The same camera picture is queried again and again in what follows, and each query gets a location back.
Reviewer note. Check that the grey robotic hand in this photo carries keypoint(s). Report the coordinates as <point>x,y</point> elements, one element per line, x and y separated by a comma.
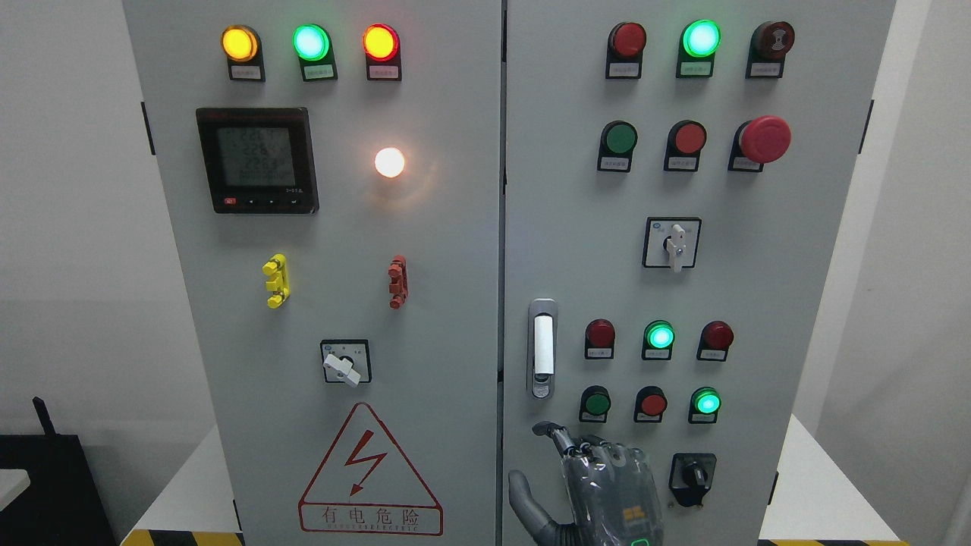
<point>611,489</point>

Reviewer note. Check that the silver cabinet door handle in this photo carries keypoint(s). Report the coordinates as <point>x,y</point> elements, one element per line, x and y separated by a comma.
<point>541,342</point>

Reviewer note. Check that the green push button lower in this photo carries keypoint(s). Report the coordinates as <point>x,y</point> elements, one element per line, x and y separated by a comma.
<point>595,404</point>

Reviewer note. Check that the green push button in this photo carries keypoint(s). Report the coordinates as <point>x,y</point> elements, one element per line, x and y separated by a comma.
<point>595,404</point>
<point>616,145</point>

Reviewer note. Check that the red push button lower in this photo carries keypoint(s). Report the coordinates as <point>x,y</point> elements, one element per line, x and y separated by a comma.
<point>650,405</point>

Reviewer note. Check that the red push button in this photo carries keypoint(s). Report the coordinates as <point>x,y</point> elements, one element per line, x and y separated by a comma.
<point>650,405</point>
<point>684,143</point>

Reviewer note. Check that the green lit lamp lower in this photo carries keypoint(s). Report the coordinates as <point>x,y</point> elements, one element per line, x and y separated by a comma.
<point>704,406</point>

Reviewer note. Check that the green lit lamp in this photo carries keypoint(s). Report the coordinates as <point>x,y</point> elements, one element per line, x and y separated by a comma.
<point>704,406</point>
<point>658,339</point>
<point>698,44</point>

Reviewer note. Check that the dark red lamp middle left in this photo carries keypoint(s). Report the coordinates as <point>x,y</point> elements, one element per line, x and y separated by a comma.
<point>600,338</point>

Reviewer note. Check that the dark red lamp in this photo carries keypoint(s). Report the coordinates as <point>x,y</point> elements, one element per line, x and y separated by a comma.
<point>600,338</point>
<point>715,341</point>
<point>625,50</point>

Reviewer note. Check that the green lit lamp middle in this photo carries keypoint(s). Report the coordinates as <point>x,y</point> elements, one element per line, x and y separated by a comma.
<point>658,339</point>

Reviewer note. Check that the dark red lamp middle right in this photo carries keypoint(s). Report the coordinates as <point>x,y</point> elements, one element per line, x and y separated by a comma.
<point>715,341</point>

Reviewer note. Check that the red electric hazard warning sticker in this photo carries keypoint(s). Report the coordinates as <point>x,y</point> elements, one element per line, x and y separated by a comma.
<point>367,484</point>

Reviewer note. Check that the red terminal connector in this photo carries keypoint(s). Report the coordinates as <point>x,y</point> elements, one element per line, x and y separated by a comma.
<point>398,281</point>

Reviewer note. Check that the grey electrical cabinet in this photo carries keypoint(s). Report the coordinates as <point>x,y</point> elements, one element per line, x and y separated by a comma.
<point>499,114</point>

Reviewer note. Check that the green push button upper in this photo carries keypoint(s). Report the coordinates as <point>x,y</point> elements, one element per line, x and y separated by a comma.
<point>616,145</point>

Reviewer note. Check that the red push button upper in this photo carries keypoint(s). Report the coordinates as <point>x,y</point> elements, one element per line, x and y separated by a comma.
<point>684,143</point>

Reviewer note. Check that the red emergency stop mushroom button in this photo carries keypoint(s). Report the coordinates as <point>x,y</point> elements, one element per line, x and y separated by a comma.
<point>758,142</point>

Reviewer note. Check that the white glowing indicator lamp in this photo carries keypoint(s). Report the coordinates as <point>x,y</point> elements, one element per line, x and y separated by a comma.
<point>389,162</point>

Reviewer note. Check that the yellow terminal connector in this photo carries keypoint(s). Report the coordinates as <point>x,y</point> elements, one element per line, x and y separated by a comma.
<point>277,284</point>

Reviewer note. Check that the dark red lamp top right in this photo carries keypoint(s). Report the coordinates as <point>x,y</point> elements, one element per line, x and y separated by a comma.
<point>625,50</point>

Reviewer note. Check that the green lit lamp top right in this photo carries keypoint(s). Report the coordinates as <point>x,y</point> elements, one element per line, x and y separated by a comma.
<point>698,44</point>

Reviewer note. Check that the dark red buzzer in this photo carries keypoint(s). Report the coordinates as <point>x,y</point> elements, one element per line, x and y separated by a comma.
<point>768,47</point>

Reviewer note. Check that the black digital power meter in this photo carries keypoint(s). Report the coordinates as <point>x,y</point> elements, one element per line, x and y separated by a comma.
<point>259,160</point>

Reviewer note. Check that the red indicator lamp top left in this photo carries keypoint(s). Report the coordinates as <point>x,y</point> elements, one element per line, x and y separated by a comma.
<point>382,47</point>

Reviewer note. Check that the green indicator lamp top left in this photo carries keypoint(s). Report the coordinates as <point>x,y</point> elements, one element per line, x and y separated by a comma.
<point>315,53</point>

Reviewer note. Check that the black object lower left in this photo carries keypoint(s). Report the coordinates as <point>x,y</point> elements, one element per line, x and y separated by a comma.
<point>60,506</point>

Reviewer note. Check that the yellow indicator lamp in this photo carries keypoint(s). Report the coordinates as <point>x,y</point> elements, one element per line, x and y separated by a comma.
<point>243,49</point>

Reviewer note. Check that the black rotary knob switch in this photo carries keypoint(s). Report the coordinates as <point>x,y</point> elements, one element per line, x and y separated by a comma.
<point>691,477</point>

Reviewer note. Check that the white rotary switch upper right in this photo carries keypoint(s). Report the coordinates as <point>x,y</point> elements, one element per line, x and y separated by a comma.
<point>671,243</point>

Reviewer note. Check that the white rotary selector switch left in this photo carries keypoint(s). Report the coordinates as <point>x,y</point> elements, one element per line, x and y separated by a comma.
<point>346,361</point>

